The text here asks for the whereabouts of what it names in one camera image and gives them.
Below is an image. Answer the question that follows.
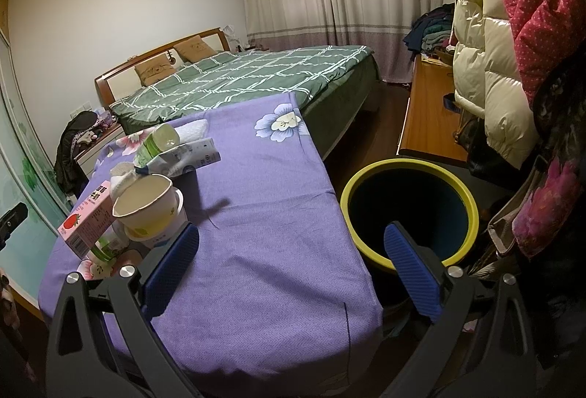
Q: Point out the pink strawberry milk carton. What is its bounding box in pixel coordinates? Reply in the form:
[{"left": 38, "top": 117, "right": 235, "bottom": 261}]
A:
[{"left": 58, "top": 181, "right": 113, "bottom": 259}]

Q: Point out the paper instant noodle cup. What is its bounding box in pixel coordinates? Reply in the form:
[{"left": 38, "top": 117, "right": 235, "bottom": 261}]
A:
[{"left": 112, "top": 174, "right": 180, "bottom": 240}]

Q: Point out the white green tea box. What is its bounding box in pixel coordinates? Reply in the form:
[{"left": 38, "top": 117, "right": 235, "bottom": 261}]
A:
[{"left": 134, "top": 138, "right": 220, "bottom": 178}]

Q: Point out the green white drink bottle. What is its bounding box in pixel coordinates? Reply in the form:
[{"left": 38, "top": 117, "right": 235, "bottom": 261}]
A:
[{"left": 133, "top": 123, "right": 180, "bottom": 168}]

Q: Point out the white foam fruit net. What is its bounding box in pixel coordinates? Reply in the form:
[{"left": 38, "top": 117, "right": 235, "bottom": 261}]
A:
[{"left": 175, "top": 119, "right": 209, "bottom": 144}]

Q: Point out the yellow rimmed trash bin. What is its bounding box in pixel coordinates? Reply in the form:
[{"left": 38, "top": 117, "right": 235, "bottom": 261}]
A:
[{"left": 340, "top": 157, "right": 480, "bottom": 270}]

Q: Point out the pink floral fabric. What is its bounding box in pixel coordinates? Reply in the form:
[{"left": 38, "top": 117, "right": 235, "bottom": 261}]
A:
[{"left": 512, "top": 157, "right": 581, "bottom": 257}]

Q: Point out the black bag on nightstand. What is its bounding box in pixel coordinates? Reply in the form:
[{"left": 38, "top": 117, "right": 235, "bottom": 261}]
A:
[{"left": 53, "top": 111, "right": 97, "bottom": 197}]

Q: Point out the purple floral tablecloth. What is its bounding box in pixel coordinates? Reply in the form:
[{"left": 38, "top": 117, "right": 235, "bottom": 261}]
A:
[{"left": 38, "top": 92, "right": 385, "bottom": 380}]

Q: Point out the white nightstand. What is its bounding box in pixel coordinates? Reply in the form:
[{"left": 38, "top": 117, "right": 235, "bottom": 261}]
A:
[{"left": 74, "top": 123, "right": 124, "bottom": 179}]

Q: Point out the wooden low cabinet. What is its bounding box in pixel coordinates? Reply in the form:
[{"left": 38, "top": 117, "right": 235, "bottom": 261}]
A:
[{"left": 397, "top": 57, "right": 467, "bottom": 167}]

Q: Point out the wooden headboard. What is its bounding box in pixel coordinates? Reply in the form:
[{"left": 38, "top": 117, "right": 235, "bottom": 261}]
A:
[{"left": 94, "top": 27, "right": 230, "bottom": 108}]

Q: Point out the cream puffer jacket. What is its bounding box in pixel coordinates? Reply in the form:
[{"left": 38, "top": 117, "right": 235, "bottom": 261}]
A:
[{"left": 453, "top": 0, "right": 537, "bottom": 169}]

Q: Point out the brown pillow left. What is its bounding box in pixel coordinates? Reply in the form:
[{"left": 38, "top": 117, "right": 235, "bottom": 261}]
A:
[{"left": 134, "top": 55, "right": 176, "bottom": 87}]

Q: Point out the brown pillow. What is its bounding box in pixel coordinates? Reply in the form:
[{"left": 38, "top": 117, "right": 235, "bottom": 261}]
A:
[
  {"left": 134, "top": 55, "right": 176, "bottom": 87},
  {"left": 174, "top": 35, "right": 216, "bottom": 63}
]

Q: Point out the green plaid bed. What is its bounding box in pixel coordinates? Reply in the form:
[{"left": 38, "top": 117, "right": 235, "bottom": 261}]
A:
[{"left": 110, "top": 45, "right": 381, "bottom": 158}]

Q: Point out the brown pillow right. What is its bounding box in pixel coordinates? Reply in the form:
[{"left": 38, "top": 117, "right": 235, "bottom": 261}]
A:
[{"left": 174, "top": 35, "right": 216, "bottom": 63}]

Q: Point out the pile of folded clothes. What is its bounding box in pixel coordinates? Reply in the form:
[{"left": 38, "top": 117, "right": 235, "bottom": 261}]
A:
[{"left": 403, "top": 3, "right": 455, "bottom": 55}]

